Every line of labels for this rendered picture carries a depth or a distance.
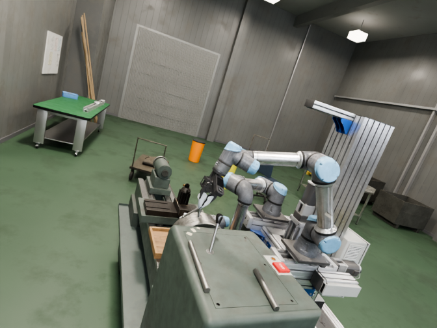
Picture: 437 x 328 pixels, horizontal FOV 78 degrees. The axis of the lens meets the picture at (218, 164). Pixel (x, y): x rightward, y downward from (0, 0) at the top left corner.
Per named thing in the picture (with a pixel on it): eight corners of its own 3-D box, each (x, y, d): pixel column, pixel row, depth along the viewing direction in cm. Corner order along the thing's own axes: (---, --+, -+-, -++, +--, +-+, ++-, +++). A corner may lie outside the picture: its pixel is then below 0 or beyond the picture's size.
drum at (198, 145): (188, 161, 721) (194, 140, 708) (186, 157, 754) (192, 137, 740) (200, 164, 733) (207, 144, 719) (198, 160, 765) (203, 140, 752)
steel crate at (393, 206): (423, 234, 731) (436, 209, 713) (393, 228, 696) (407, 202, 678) (395, 217, 813) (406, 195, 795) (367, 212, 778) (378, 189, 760)
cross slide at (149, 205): (199, 220, 215) (201, 215, 214) (145, 215, 197) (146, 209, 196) (194, 209, 231) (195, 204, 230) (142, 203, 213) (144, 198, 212)
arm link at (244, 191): (262, 186, 175) (238, 250, 186) (249, 179, 181) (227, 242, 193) (252, 187, 166) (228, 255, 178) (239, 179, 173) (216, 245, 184)
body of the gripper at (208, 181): (210, 190, 140) (222, 170, 139) (216, 197, 133) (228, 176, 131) (198, 185, 137) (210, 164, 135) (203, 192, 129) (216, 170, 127)
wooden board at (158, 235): (208, 260, 178) (209, 255, 177) (153, 258, 163) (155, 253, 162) (196, 234, 204) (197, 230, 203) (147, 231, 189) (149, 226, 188)
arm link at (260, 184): (272, 196, 217) (233, 196, 175) (257, 189, 226) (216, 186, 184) (278, 183, 215) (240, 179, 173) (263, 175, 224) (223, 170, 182)
